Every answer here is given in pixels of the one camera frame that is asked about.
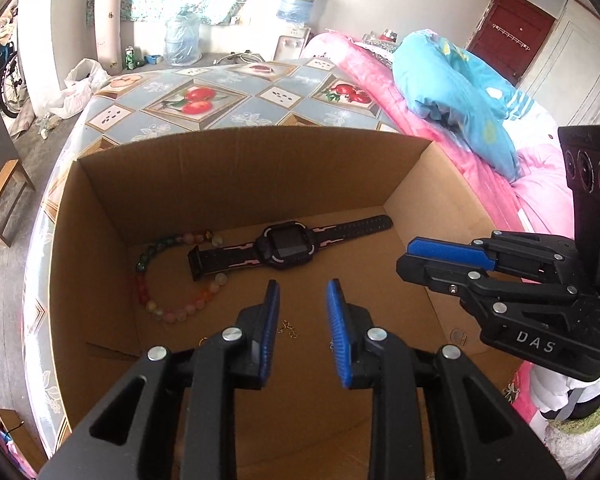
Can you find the white water dispenser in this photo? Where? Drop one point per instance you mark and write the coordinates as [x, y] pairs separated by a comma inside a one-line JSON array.
[[292, 45]]

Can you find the white wardrobe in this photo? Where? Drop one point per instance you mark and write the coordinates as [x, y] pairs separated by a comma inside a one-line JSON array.
[[580, 60]]

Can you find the door hook rail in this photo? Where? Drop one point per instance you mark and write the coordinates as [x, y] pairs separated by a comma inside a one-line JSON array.
[[510, 36]]

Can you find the blue quilt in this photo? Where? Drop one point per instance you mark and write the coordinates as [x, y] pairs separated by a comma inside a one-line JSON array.
[[455, 90]]

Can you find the pink blanket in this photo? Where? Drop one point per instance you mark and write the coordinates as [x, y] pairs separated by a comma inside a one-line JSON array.
[[540, 195]]

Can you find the green fluffy cloth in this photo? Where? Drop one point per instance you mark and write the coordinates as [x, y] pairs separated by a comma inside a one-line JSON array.
[[590, 422]]

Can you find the white rolled board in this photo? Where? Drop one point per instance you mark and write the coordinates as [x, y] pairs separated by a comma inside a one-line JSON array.
[[107, 20]]

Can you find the bicycle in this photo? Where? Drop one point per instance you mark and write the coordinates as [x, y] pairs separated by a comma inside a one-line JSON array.
[[7, 80]]

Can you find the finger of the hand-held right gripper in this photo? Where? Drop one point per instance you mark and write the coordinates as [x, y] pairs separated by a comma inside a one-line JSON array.
[[430, 272], [445, 250]]

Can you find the clear water bottle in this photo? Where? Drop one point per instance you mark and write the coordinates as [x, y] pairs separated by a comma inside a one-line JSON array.
[[182, 40]]

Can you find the blue water bottle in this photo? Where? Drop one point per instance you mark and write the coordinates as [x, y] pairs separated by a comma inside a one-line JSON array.
[[297, 0]]

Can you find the white plastic bag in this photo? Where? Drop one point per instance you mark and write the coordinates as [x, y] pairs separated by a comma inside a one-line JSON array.
[[80, 85]]

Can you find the wooden stool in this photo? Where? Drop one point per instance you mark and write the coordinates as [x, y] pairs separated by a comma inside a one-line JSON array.
[[2, 185]]

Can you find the black pink wrist watch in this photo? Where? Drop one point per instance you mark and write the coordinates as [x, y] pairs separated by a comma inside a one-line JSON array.
[[282, 245]]

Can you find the brown cardboard box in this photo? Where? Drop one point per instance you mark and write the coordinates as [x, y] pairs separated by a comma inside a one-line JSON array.
[[280, 185]]

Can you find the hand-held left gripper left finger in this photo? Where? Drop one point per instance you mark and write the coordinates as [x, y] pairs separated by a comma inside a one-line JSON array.
[[271, 330]]

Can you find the fruit print tablecloth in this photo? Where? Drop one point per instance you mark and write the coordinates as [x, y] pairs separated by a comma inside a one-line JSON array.
[[240, 105]]

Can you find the red door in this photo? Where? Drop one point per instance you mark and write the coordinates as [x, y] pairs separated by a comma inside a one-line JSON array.
[[515, 20]]

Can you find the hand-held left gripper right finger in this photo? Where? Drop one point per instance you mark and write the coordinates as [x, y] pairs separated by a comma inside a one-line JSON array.
[[337, 330]]

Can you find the green can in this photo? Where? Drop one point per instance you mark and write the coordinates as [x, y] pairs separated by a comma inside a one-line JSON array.
[[129, 57]]

